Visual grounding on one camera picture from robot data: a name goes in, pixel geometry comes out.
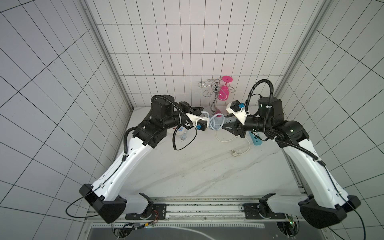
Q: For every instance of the light blue cord plug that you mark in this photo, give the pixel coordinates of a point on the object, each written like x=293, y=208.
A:
x=183, y=137

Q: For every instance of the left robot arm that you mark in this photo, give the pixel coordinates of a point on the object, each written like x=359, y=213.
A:
x=104, y=194

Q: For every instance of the pink plastic goblet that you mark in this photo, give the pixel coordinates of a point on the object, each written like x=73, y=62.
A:
x=224, y=89

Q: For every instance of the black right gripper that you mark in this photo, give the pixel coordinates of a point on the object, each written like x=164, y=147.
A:
x=237, y=126

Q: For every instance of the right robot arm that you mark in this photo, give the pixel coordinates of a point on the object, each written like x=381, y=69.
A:
x=328, y=204

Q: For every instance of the teal USB power strip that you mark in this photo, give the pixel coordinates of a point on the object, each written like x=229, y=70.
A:
x=257, y=141

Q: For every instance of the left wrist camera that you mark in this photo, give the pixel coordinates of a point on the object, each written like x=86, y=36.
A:
x=187, y=108

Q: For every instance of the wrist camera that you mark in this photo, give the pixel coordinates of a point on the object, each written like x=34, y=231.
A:
x=187, y=108
x=238, y=110

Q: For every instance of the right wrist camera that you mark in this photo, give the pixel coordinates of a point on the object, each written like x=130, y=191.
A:
x=238, y=110

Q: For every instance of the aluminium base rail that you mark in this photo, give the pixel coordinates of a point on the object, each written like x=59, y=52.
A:
x=184, y=211

